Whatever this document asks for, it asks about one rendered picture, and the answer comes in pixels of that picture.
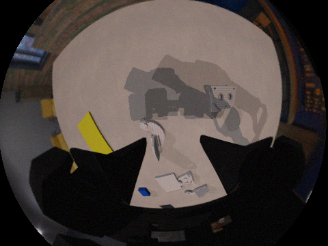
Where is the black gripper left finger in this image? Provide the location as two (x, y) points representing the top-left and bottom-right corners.
(70, 137), (147, 205)

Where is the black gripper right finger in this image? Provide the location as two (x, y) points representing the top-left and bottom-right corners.
(200, 135), (273, 194)

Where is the yellow flat rectangular plate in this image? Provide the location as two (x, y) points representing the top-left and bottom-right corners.
(78, 112), (114, 154)

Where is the blue rectangular block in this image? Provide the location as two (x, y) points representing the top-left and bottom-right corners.
(139, 188), (150, 197)

